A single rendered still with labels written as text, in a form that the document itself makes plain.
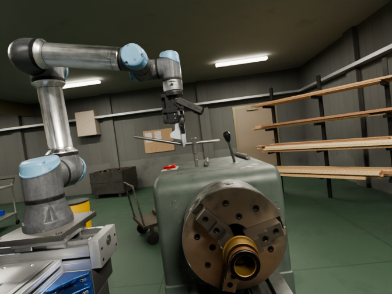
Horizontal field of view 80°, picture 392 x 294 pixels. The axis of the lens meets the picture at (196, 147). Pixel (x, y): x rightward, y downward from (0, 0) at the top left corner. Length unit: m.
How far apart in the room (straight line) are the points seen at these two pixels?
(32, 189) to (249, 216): 0.68
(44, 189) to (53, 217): 0.10
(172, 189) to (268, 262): 0.39
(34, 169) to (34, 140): 8.33
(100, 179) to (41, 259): 6.21
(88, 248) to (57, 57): 0.61
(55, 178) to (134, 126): 6.84
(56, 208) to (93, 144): 7.32
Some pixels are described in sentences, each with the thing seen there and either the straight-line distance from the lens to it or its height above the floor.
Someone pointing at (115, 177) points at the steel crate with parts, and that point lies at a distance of 6.83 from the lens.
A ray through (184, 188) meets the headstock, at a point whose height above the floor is 1.22.
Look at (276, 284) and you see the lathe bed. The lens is 0.96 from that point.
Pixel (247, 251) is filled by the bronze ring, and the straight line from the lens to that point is 0.61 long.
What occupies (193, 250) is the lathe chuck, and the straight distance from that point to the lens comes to 0.76.
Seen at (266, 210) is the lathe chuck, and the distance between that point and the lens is 0.74.
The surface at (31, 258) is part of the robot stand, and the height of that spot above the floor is 1.08.
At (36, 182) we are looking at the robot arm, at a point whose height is 1.32.
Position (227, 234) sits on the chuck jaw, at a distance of 0.66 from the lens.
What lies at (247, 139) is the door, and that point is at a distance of 7.40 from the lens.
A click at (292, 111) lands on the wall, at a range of 7.84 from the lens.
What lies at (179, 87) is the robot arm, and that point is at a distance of 0.91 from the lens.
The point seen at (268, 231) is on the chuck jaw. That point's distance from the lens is 0.72.
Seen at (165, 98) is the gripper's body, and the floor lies 1.56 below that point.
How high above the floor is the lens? 1.40
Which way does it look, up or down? 2 degrees down
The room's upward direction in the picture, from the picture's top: 7 degrees counter-clockwise
